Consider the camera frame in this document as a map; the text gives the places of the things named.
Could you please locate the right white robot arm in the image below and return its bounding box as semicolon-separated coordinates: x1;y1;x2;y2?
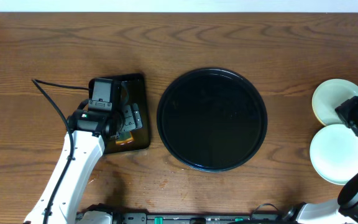
282;96;358;223

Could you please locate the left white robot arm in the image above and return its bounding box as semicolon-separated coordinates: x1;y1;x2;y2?
24;103;150;223

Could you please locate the light green plate top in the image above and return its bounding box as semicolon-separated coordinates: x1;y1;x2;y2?
310;124;358;185

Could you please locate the light green plate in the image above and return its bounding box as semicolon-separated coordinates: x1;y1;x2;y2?
311;79;358;126
310;124;358;185

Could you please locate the yellow plate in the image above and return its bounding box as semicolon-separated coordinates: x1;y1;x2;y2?
311;102;326;126

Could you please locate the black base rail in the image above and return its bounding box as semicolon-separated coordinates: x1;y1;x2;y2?
76;212;291;224

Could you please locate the black round tray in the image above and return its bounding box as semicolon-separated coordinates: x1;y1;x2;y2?
157;68;268;172

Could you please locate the black rectangular tray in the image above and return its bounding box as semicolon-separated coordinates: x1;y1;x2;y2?
88;73;150;154

